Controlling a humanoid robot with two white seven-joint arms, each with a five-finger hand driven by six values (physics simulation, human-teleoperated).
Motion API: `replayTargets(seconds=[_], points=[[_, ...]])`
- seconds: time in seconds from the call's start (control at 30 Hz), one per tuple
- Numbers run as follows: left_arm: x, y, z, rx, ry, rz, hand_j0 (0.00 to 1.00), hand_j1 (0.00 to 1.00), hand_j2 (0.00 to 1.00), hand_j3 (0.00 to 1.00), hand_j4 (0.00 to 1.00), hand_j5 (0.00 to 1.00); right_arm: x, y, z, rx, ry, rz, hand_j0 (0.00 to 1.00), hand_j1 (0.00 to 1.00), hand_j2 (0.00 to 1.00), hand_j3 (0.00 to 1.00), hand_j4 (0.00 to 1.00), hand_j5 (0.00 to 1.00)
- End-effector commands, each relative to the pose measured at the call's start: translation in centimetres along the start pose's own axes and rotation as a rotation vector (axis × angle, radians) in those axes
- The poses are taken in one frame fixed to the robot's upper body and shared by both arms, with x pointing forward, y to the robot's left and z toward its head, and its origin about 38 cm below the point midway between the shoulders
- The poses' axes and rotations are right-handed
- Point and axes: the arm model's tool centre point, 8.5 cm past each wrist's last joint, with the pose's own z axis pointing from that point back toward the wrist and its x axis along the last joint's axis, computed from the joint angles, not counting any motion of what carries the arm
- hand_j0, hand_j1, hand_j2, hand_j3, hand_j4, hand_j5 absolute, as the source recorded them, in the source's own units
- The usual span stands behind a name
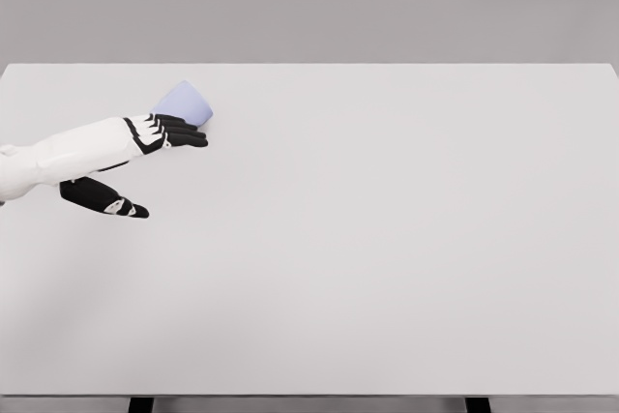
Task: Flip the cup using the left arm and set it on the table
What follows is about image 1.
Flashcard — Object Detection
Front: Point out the light purple cup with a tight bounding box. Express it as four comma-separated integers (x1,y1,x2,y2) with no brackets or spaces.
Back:
149,79,216,128

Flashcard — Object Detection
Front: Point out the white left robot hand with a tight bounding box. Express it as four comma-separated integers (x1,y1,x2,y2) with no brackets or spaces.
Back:
32,113,210,220

